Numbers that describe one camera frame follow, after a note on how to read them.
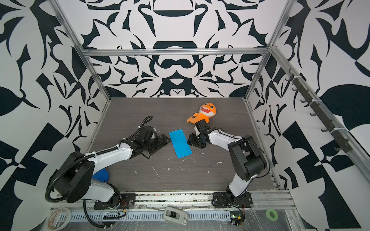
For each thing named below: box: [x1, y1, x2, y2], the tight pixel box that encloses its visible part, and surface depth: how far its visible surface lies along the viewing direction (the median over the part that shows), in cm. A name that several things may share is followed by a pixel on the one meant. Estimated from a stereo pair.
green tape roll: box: [265, 208, 278, 221], surface depth 72 cm
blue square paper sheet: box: [168, 128, 193, 159], surface depth 96 cm
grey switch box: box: [163, 206, 189, 225], surface depth 69 cm
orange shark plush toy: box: [186, 102, 217, 124], surface depth 105 cm
